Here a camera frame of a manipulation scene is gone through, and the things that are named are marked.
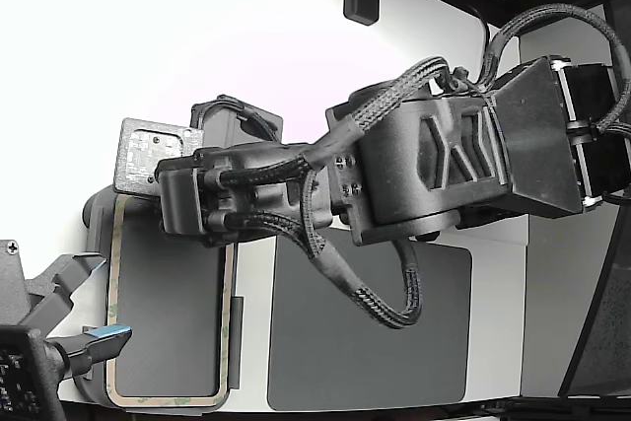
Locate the static gripper body with screw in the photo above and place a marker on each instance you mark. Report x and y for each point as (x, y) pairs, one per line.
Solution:
(15, 367)

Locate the static gripper finger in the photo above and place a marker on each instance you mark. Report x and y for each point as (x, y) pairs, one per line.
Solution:
(98, 344)
(54, 293)

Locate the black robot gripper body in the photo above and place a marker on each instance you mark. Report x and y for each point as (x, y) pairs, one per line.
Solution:
(266, 194)

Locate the tan rectangular adhesive frame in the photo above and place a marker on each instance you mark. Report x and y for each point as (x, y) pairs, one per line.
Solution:
(113, 293)

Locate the black six-joint robot arm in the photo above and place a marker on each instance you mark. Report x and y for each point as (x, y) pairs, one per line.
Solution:
(443, 155)

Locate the grey holder with ridges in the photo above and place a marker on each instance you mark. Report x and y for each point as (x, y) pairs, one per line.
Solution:
(167, 317)

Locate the flat dark grey tray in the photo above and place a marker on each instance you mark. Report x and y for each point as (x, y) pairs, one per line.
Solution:
(315, 352)

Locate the black hollow mount block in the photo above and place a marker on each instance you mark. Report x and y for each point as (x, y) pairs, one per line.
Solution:
(222, 120)

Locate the grey square camera board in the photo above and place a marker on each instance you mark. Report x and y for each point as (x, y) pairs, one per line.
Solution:
(143, 155)

